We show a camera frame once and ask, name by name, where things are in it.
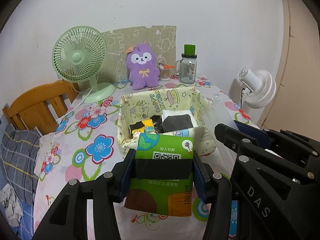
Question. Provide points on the purple plush toy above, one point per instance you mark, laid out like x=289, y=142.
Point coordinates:
x=142, y=77

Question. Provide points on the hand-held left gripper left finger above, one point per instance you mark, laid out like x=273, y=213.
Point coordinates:
x=127, y=170

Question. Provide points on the white clip fan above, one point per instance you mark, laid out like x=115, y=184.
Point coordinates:
x=260, y=87

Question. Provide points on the blue checked bedsheet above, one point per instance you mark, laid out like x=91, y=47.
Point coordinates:
x=23, y=212

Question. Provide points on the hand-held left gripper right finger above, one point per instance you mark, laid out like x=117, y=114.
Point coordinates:
x=200, y=180

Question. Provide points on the cotton swab box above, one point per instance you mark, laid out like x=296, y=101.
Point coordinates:
x=165, y=75

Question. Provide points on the glass jar with green lid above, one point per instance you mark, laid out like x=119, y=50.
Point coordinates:
x=187, y=72

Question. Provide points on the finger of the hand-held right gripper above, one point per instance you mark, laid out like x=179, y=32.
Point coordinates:
x=252, y=132
x=232, y=137

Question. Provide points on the clear plastic bag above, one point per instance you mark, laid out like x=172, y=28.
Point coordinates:
x=220, y=112

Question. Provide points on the green desk fan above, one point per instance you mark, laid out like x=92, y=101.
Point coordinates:
x=77, y=55

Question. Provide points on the white crumpled cloth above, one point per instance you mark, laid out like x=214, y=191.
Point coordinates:
x=10, y=202

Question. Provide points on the green tissue pack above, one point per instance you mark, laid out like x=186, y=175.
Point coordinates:
x=162, y=145

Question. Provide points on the wooden bed headboard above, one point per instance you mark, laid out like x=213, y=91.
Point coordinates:
x=32, y=100

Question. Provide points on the white flat pack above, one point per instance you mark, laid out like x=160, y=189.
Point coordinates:
x=175, y=112

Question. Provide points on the yellow cartoon fabric basket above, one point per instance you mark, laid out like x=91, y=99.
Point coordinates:
x=125, y=140

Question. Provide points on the beige cartoon print board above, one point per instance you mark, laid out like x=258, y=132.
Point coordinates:
x=150, y=33

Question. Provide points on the grey plaid pillow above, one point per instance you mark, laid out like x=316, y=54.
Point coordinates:
x=17, y=155

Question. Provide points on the black plastic bag roll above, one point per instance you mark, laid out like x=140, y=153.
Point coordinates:
x=157, y=123

